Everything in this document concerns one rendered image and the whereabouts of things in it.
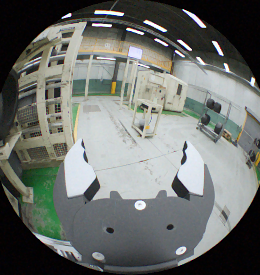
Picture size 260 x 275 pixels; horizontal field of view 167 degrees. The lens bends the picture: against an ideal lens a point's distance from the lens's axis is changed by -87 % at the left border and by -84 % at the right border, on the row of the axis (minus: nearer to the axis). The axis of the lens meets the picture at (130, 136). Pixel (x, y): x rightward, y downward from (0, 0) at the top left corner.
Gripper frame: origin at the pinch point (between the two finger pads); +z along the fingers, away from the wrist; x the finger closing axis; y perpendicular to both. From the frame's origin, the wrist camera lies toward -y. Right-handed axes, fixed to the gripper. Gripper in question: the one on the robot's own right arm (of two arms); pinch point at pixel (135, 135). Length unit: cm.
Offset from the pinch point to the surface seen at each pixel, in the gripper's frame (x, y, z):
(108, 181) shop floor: -28, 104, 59
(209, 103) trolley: 333, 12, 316
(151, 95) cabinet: 85, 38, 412
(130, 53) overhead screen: -9, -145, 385
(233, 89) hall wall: 908, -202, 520
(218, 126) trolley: 354, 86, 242
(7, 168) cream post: -126, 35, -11
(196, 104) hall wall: 690, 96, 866
